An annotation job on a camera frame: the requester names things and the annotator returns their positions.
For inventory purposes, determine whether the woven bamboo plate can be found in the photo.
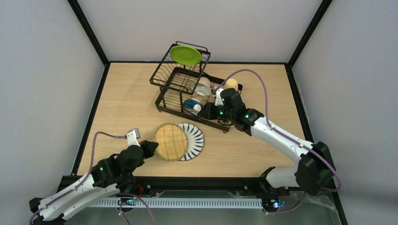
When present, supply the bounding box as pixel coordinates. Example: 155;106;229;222
153;122;189;162

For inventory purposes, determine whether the yellow mug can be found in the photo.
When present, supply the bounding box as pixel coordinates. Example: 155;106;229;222
223;78;238;91

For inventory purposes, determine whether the plain white bowl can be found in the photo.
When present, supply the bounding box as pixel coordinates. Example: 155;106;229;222
191;77;212;96

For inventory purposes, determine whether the teal patterned white bowl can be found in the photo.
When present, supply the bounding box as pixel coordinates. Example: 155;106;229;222
183;98;204;117

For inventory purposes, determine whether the green plate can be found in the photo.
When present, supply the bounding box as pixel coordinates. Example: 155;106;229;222
169;45;202;66

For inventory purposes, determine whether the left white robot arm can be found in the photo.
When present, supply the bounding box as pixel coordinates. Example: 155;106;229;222
29;140;159;225

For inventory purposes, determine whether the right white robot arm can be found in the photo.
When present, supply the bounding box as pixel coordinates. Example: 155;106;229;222
198;88;336;195

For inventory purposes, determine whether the blue striped white plate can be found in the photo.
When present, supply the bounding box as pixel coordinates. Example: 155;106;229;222
177;122;205;161

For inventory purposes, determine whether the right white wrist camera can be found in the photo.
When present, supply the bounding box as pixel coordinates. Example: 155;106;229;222
214;88;224;106

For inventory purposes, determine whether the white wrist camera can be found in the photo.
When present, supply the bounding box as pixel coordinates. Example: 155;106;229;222
214;88;224;106
126;128;140;147

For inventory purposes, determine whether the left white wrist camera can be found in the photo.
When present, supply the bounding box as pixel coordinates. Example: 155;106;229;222
126;128;140;147

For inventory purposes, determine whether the black wire dish rack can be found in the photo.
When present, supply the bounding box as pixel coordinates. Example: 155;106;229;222
150;41;232;133

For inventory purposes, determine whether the white slotted cable duct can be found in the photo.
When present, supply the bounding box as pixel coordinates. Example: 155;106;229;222
91;197;262;209

